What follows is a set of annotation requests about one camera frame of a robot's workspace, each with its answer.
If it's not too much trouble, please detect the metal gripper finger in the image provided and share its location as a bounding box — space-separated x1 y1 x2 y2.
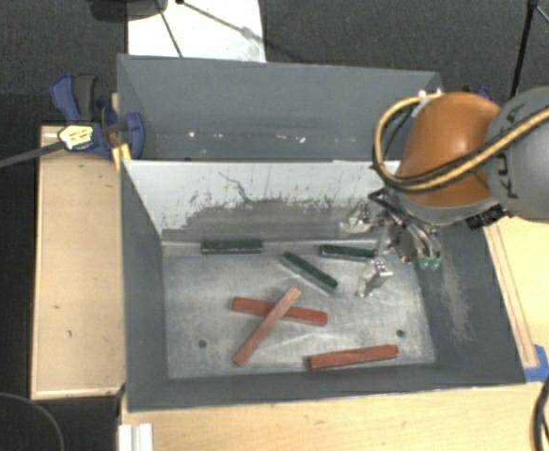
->
353 257 396 299
339 201 375 235

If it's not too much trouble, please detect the dark green flat block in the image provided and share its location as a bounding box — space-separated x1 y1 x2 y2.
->
199 237 265 257
279 250 340 296
318 243 380 263

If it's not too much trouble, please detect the grey metal bin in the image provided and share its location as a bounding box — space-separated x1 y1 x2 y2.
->
116 53 527 413

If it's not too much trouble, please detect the red-brown flat block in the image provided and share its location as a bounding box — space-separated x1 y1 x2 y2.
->
231 285 303 368
304 343 400 372
230 296 329 328

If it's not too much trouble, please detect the pale wood flat board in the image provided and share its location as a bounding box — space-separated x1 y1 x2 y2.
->
29 124 128 401

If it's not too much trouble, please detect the black cylinder on white bracket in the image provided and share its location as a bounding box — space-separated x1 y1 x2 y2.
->
464 206 511 232

